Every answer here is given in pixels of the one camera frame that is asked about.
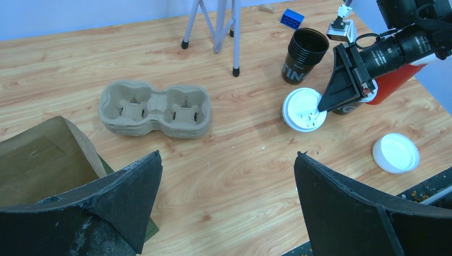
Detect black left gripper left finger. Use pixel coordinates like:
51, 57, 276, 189
1, 151, 163, 255

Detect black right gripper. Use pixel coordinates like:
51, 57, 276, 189
318, 44, 376, 112

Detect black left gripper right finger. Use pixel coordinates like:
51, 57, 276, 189
294, 151, 452, 256

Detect brown coffee cup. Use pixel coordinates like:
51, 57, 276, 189
332, 101, 363, 115
280, 105, 293, 129

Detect green paper bag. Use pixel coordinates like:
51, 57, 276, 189
0, 116, 160, 243

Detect white single cup lid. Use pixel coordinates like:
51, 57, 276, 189
359, 79, 378, 103

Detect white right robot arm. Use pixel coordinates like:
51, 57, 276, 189
318, 1, 451, 112

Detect red straw holder cup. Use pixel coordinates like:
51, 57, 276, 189
367, 64, 426, 105

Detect black paper cup stack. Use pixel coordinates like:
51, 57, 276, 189
281, 28, 329, 85

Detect white plastic lid stack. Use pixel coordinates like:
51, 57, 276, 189
372, 133, 421, 174

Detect blue small block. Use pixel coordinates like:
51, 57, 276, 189
280, 9, 305, 30

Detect small tan block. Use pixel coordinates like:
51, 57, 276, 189
259, 3, 275, 14

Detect grey pulp cup carrier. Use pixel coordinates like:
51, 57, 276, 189
98, 80, 212, 139

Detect grey camera tripod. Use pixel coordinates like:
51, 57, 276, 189
181, 0, 241, 77

